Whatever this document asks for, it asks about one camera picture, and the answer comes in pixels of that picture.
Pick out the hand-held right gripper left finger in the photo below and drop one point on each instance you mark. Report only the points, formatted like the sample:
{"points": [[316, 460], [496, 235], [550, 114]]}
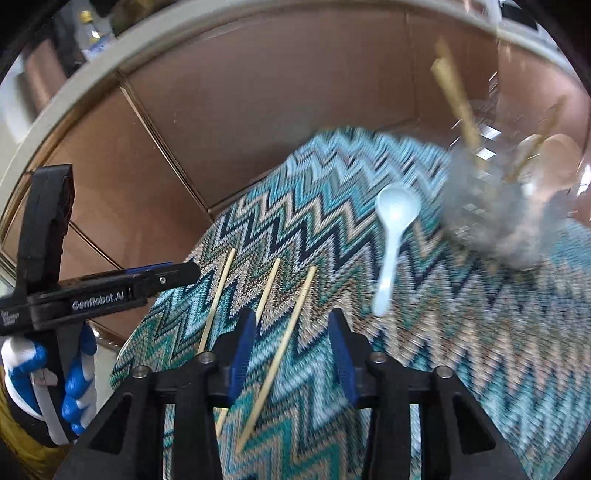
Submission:
{"points": [[244, 353]]}

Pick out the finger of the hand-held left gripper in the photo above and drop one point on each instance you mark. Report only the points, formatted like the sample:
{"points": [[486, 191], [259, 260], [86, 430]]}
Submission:
{"points": [[178, 274]]}

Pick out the person's left hand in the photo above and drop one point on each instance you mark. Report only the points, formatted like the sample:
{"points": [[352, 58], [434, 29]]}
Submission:
{"points": [[79, 392]]}

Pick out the zigzag patterned cloth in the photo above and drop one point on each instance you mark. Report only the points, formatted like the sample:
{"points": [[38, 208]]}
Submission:
{"points": [[323, 230]]}

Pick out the pink plastic spoon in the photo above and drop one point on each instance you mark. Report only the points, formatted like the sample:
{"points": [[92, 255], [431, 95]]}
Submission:
{"points": [[561, 157]]}

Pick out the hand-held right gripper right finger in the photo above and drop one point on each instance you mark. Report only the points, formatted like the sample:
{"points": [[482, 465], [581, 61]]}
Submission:
{"points": [[342, 355]]}

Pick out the bamboo chopstick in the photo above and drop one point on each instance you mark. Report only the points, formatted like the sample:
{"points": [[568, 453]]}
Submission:
{"points": [[450, 74], [457, 113], [270, 286], [286, 337], [217, 300]]}

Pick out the white plastic spoon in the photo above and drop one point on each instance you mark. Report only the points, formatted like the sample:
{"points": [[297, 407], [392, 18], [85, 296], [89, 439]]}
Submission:
{"points": [[396, 208]]}

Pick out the clear plastic container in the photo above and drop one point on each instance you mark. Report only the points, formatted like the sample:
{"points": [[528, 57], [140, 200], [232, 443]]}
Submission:
{"points": [[498, 217]]}

